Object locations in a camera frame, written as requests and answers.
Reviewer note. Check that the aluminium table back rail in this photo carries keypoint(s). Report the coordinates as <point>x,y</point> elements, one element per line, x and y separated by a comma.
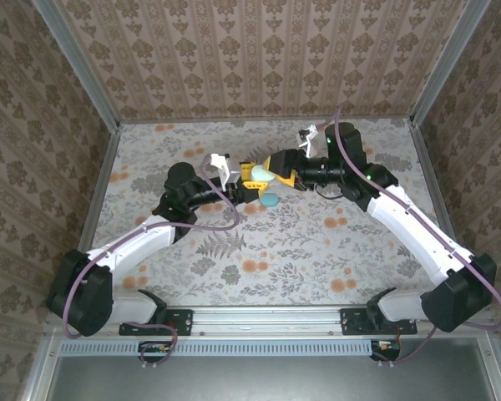
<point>217,120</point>

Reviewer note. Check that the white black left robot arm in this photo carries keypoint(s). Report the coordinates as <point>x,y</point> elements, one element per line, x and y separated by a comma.
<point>129,242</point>

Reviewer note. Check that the aluminium base beam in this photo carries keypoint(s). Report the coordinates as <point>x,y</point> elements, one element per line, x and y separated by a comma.
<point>267,321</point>

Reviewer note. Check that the blue earbud charging case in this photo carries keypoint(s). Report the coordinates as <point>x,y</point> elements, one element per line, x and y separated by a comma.
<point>270,201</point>

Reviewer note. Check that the mint green earbud charging case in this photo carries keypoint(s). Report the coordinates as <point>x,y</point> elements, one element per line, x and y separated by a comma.
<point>262,174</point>

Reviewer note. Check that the aluminium table side rail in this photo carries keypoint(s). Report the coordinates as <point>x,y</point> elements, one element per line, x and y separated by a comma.
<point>429,167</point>
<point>97,188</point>

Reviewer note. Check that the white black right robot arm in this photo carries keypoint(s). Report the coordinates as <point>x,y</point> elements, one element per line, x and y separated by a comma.
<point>409,225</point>

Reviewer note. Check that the aluminium frame post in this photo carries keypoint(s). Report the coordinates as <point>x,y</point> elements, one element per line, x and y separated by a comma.
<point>448,62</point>
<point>82,67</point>

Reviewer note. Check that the black connector module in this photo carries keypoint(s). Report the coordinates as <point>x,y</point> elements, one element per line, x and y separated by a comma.
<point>154,348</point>
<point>386,348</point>

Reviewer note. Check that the grey metal panel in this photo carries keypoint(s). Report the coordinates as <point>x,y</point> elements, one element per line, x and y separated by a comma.
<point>275,380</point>

